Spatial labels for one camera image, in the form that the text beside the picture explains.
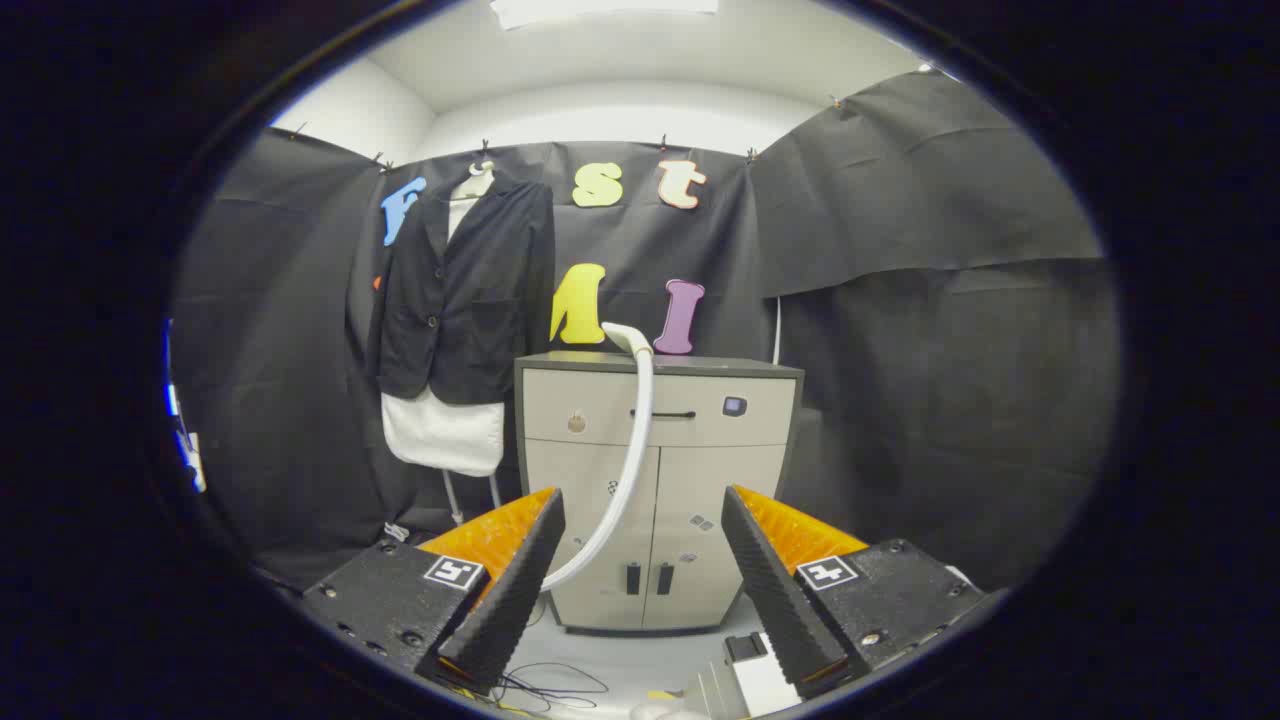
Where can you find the black jacket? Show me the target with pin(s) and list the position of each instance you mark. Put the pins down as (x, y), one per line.
(480, 300)

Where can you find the white padded hanger board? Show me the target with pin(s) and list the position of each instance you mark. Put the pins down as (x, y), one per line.
(440, 435)

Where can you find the beige cabinet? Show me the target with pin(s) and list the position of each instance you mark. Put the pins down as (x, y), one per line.
(700, 470)

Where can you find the white device box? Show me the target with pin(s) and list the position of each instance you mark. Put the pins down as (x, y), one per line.
(765, 680)

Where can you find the white garment steamer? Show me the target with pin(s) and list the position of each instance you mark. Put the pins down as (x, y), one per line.
(640, 420)

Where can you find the white steamer base with poles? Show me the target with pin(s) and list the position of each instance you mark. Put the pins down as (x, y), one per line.
(453, 500)

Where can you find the white cloth knot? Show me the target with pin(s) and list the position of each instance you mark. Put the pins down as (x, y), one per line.
(397, 532)

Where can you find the round cabinet lock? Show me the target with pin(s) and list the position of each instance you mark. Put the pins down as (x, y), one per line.
(577, 422)

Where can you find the white and blue object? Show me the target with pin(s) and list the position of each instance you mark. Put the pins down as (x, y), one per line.
(190, 450)

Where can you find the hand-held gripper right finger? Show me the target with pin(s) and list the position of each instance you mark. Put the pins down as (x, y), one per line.
(775, 600)

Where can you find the small cabinet display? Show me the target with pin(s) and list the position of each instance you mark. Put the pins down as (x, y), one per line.
(735, 406)

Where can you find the black backdrop cloth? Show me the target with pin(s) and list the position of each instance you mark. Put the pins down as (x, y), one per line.
(950, 400)

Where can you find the cream plastic hanger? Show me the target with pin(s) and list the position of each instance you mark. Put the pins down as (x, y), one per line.
(478, 185)

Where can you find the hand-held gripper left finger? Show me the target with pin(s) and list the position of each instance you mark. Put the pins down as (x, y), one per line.
(515, 600)

